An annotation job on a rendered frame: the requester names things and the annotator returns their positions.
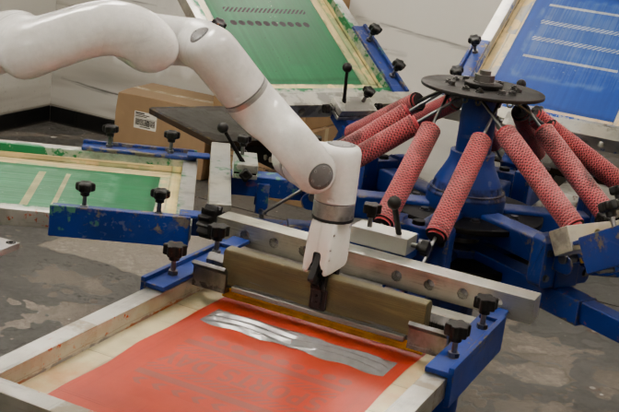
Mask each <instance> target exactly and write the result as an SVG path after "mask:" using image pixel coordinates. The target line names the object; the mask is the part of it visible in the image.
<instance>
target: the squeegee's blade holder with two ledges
mask: <svg viewBox="0 0 619 412"><path fill-rule="evenodd" d="M231 292H234V293H238V294H240V295H244V296H247V297H250V298H254V299H256V300H262V301H265V302H269V303H272V304H275V305H278V306H281V307H285V308H288V309H291V310H294V311H297V312H303V313H306V314H309V315H313V316H316V317H319V318H322V319H325V320H329V321H332V322H335V323H339V324H344V325H347V326H350V327H354V328H356V329H360V330H363V331H366V332H370V333H372V334H376V335H381V336H385V337H388V338H391V339H394V340H397V341H401V342H403V341H404V340H405V337H406V335H405V334H402V333H398V332H395V331H392V330H389V329H385V328H382V327H379V326H376V325H373V324H367V323H363V322H360V321H357V320H354V319H351V318H347V317H344V316H341V315H338V314H334V313H331V312H326V311H324V312H320V311H317V310H313V309H311V308H310V307H309V306H306V305H303V304H299V303H296V302H294V301H290V300H284V299H281V298H277V297H275V296H272V295H268V294H265V293H261V292H259V291H255V290H252V289H248V288H244V287H240V286H237V285H234V286H232V287H231Z"/></svg>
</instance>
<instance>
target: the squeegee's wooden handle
mask: <svg viewBox="0 0 619 412"><path fill-rule="evenodd" d="M223 267H224V268H226V269H227V271H228V283H227V288H231V287H232V286H234V285H237V286H240V287H244V288H248V289H252V290H255V291H259V292H261V293H265V294H268V295H272V296H275V297H277V298H281V299H284V300H290V301H294V302H296V303H299V304H303V305H306V306H309V303H310V282H309V281H308V276H309V272H310V271H308V272H305V271H304V270H303V268H302V267H303V265H300V264H296V263H293V262H289V261H287V260H283V259H279V258H276V257H273V256H269V255H266V254H262V253H256V252H253V251H250V250H246V249H242V248H240V247H236V246H232V245H231V246H229V247H227V249H226V250H225V251H224V259H223ZM326 290H328V295H327V302H326V310H325V311H326V312H331V313H334V314H338V315H341V316H344V317H347V318H351V319H354V320H357V321H360V322H363V323H367V324H373V325H376V326H379V327H382V328H385V329H389V330H392V331H395V332H398V333H402V334H405V335H406V337H405V340H407V337H408V330H409V326H408V323H409V321H412V322H415V323H419V324H424V325H427V326H429V321H430V315H431V310H432V300H427V299H424V298H420V297H416V296H414V295H410V294H406V293H403V292H400V291H396V290H393V289H389V288H384V287H380V286H377V285H373V284H369V283H367V282H363V281H359V280H356V279H353V278H350V277H343V276H340V275H336V274H330V275H329V276H328V282H327V287H326Z"/></svg>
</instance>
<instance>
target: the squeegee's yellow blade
mask: <svg viewBox="0 0 619 412"><path fill-rule="evenodd" d="M228 293H230V294H233V295H237V296H240V297H243V298H246V299H249V300H255V301H259V302H261V303H264V304H268V305H271V306H275V307H277V308H280V309H284V310H287V311H291V312H295V313H299V314H302V315H306V316H308V317H311V318H315V319H318V320H322V321H324V322H327V323H331V324H337V325H340V326H342V327H346V328H349V329H352V330H356V331H358V332H362V333H365V334H368V335H373V336H377V337H380V338H383V339H387V340H390V341H393V342H396V343H399V344H403V345H406V343H407V340H404V341H403V342H401V341H397V340H394V339H391V338H388V337H385V336H381V335H376V334H372V333H370V332H366V331H363V330H360V329H356V328H354V327H350V326H347V325H344V324H339V323H335V322H332V321H329V320H325V319H322V318H319V317H316V316H313V315H309V314H306V313H303V312H297V311H294V310H291V309H288V308H285V307H281V306H278V305H275V304H272V303H269V302H265V301H262V300H256V299H254V298H250V297H247V296H244V295H240V294H238V293H234V292H231V288H230V289H229V292H228Z"/></svg>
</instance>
